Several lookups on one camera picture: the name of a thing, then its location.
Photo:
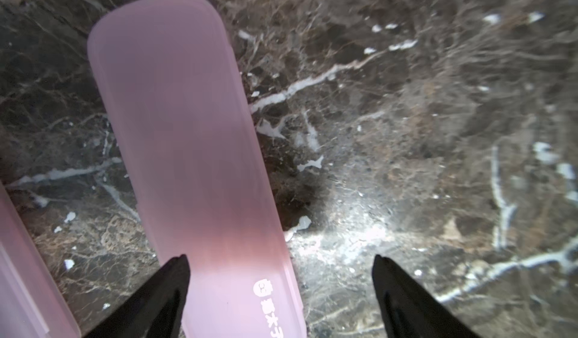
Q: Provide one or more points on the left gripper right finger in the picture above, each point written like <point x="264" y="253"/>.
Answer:
<point x="407" y="309"/>

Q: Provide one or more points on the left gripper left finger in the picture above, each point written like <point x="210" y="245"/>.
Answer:
<point x="155" y="309"/>

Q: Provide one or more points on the pink pencil case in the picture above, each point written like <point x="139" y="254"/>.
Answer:
<point x="31" y="303"/>
<point x="173" y="93"/>

